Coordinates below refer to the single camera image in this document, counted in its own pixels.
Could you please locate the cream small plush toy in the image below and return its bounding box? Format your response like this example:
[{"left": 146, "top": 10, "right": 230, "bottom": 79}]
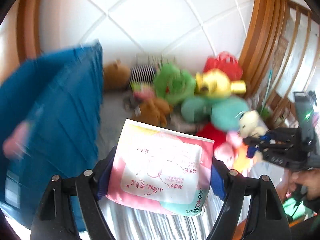
[{"left": 239, "top": 110, "right": 267, "bottom": 139}]

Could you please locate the pink sanitary pad pack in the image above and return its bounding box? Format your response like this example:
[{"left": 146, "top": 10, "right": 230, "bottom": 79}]
[{"left": 106, "top": 119, "right": 214, "bottom": 217}]

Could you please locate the person right hand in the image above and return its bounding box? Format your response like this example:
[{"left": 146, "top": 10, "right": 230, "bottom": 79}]
[{"left": 288, "top": 169, "right": 320, "bottom": 200}]

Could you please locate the pink pig plush toy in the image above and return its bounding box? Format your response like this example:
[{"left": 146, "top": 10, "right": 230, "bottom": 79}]
[{"left": 196, "top": 122, "right": 253, "bottom": 173}]

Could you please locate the teal plush toy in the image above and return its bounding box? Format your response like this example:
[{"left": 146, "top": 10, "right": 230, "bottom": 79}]
[{"left": 181, "top": 96, "right": 249, "bottom": 132}]

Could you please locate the yellow pikachu plush toy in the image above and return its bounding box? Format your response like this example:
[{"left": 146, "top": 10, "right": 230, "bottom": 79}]
[{"left": 195, "top": 69, "right": 246, "bottom": 99}]

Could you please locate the pink starfish plush toy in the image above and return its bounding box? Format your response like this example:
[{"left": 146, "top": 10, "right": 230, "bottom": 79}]
[{"left": 3, "top": 121, "right": 31, "bottom": 159}]

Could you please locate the red plastic basket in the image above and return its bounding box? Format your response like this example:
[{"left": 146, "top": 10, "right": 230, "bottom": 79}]
[{"left": 203, "top": 51, "right": 242, "bottom": 81}]

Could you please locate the green frog plush toy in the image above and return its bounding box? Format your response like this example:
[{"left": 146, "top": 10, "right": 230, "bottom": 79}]
[{"left": 153, "top": 63, "right": 196, "bottom": 106}]

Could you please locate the brown squirrel plush toy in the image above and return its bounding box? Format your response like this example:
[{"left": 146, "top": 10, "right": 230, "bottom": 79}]
[{"left": 130, "top": 98, "right": 173, "bottom": 127}]

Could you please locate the blue plastic storage crate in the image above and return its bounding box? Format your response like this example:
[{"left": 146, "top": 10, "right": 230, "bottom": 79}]
[{"left": 1, "top": 43, "right": 103, "bottom": 228}]

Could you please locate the brown bear striped plush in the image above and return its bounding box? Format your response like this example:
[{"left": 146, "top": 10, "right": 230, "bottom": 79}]
[{"left": 103, "top": 60, "right": 157, "bottom": 92}]

